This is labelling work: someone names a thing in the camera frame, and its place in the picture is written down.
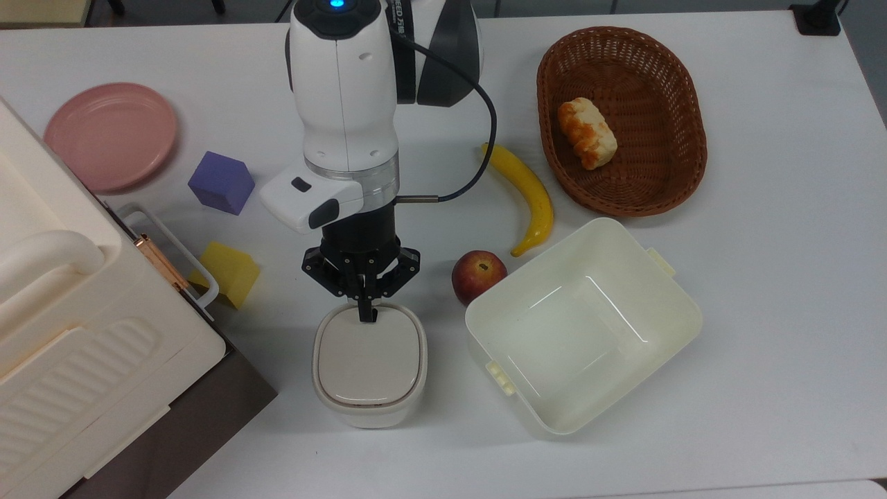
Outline bread roll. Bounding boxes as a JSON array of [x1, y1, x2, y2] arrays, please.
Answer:
[[558, 97, 618, 171]]

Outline black table clamp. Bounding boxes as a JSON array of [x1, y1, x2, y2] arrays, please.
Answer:
[[790, 0, 843, 37]]

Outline cream open plastic bin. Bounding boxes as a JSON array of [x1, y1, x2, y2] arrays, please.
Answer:
[[464, 217, 703, 437]]

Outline purple foam cube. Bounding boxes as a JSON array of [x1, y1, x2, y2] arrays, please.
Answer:
[[187, 150, 256, 216]]

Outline yellow banana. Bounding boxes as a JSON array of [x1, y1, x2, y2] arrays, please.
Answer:
[[481, 142, 555, 258]]

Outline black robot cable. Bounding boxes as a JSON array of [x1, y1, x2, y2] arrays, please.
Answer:
[[388, 24, 498, 205]]

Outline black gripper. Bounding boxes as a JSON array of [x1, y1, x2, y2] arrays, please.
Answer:
[[301, 205, 421, 324]]

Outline small white lidded trash can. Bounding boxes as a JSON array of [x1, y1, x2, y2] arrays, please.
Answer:
[[311, 300, 429, 430]]

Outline copper latch on storage box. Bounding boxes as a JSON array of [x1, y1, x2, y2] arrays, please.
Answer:
[[133, 234, 189, 292]]

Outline yellow foam cube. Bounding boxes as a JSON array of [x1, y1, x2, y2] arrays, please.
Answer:
[[187, 241, 261, 310]]

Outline pink round plate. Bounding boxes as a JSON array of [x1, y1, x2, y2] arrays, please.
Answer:
[[43, 82, 179, 193]]

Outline white cabinet drawer handle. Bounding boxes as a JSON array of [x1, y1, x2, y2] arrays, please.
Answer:
[[116, 202, 220, 309]]

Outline red apple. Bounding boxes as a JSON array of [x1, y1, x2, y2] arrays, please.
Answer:
[[451, 250, 508, 306]]

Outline light wooden desk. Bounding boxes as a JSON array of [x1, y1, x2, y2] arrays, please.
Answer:
[[0, 0, 93, 28]]

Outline brown wicker basket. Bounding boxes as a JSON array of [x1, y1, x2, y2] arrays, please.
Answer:
[[536, 26, 708, 218]]

